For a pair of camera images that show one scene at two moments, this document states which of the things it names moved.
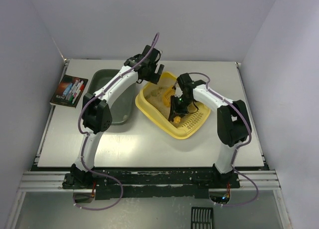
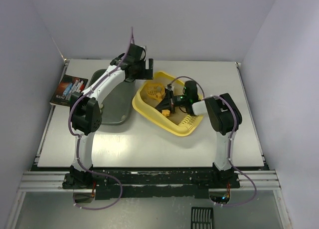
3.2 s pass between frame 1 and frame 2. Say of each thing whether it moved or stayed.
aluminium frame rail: stayed
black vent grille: stayed
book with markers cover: stayed
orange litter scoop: moved
